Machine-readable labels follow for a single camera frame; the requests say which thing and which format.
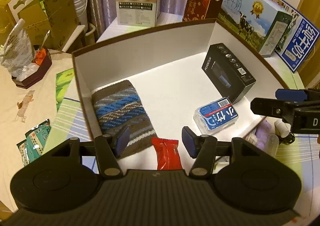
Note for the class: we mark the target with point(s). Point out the checked pastel tablecloth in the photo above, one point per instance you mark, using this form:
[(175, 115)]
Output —
[(302, 155)]

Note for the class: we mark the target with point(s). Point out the striped knitted sock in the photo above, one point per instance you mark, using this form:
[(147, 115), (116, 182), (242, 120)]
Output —
[(119, 105)]

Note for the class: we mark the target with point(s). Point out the purple cream tube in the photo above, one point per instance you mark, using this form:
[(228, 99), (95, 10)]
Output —
[(261, 135)]

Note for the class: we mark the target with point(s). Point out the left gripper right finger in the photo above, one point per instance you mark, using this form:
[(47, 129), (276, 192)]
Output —
[(201, 148)]

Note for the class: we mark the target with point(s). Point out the dark red gift bag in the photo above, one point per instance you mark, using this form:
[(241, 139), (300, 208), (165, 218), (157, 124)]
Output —
[(201, 9)]

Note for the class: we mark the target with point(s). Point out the blue milk carton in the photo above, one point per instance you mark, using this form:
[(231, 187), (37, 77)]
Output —
[(298, 40)]

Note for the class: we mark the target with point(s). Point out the brown cardboard carton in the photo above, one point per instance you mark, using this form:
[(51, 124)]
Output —
[(55, 16)]

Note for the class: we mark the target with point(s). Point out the large brown cardboard box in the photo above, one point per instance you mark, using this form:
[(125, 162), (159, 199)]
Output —
[(164, 64)]

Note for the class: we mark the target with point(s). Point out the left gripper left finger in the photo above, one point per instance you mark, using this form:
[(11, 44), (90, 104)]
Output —
[(108, 149)]

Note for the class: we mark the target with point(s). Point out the stack of white bowls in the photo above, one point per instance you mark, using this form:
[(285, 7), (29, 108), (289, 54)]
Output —
[(84, 13)]

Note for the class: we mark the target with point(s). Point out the small dark wooden tray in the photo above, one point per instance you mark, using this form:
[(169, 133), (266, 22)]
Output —
[(35, 71)]

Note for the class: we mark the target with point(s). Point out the green white milk carton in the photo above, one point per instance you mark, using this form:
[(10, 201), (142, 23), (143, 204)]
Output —
[(260, 22)]

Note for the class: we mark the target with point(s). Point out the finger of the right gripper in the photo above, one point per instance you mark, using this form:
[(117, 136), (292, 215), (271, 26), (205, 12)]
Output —
[(273, 108), (298, 95)]

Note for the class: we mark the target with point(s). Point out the black product box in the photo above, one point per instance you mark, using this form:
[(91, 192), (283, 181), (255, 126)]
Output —
[(230, 77)]

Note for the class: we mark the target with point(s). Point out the white crumpled plastic bag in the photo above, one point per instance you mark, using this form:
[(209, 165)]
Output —
[(18, 50)]

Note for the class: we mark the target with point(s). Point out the red snack packet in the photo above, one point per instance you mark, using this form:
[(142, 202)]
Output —
[(168, 157)]

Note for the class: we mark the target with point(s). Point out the green medicine sachets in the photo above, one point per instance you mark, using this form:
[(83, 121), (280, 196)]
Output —
[(32, 146)]

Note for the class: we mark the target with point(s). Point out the white pill bottle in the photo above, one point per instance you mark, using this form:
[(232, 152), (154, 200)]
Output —
[(282, 129)]

